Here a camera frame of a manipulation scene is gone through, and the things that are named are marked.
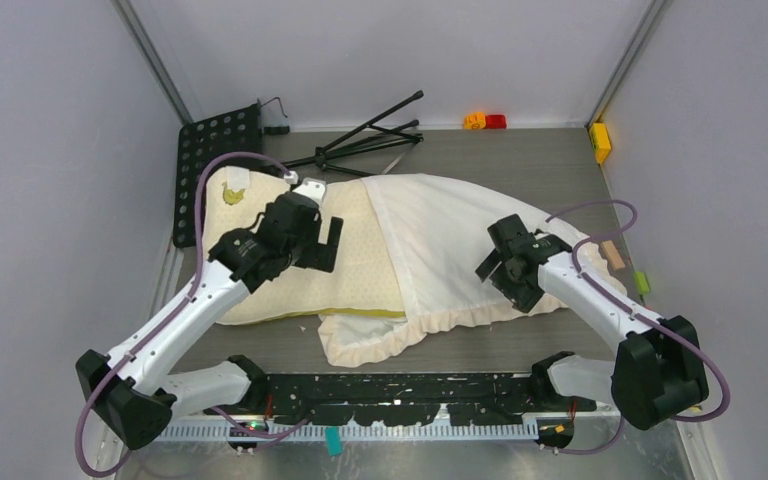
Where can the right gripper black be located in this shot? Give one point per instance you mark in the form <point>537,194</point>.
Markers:
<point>524,297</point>

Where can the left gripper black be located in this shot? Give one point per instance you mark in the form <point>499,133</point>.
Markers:
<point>324,256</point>

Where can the cream ruffled pillowcase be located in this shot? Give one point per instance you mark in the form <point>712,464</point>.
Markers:
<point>409,249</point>

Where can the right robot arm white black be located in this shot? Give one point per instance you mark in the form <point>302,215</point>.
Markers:
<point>658,370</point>

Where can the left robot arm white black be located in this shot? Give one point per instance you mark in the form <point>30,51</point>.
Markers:
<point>131,387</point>

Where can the wooden block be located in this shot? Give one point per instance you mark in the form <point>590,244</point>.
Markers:
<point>612,255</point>

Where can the black folding stand legs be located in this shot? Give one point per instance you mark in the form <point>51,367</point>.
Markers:
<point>369,137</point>

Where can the red toy block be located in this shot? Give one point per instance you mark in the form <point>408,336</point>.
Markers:
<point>495,121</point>

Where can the orange toy block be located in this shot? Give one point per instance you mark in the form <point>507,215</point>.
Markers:
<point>474,121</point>

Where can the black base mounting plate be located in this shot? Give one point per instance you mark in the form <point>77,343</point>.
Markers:
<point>470,399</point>

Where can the green toy block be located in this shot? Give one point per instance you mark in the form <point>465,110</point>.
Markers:
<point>642,283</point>

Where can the yellow toy block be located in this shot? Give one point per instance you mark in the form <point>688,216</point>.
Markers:
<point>600,141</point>

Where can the teal tape piece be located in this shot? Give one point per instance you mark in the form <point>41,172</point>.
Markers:
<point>333,441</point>

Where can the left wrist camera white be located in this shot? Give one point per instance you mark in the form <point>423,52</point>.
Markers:
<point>313,189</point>

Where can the aluminium frame rail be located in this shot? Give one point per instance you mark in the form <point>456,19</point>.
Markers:
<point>549,428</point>

